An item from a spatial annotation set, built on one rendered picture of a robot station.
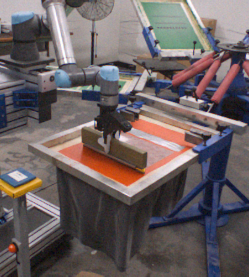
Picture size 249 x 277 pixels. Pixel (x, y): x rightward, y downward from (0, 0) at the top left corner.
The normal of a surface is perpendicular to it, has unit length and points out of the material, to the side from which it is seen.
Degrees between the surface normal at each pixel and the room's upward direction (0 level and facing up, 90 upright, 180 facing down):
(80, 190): 93
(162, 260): 0
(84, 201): 94
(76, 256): 0
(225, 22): 90
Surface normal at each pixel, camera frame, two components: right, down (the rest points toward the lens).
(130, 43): -0.65, 0.28
